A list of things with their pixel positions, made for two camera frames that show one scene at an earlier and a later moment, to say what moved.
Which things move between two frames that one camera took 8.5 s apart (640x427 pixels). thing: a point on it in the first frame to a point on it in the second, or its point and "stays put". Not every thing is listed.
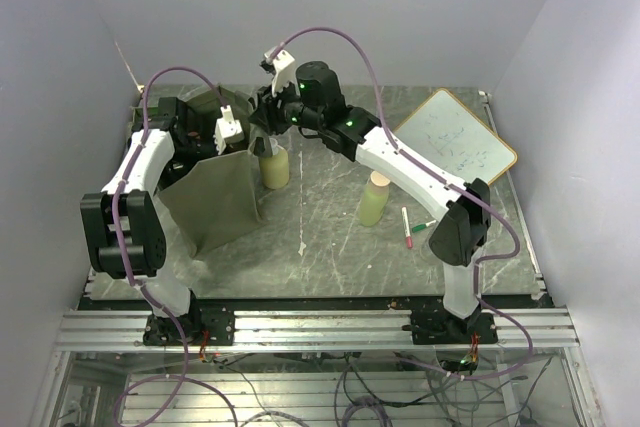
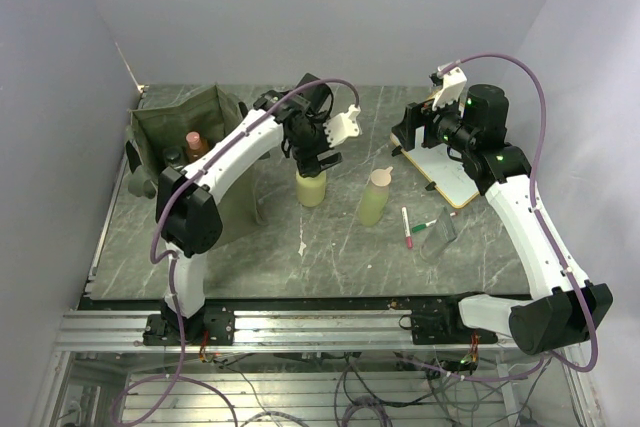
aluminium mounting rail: [96, 329] stays put
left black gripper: [212, 139] to [307, 160]
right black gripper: [266, 114] to [413, 119]
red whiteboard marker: [407, 229] stays put
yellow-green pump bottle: [274, 170] to [311, 191]
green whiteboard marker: [422, 225] stays put
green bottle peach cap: [374, 199] stays put
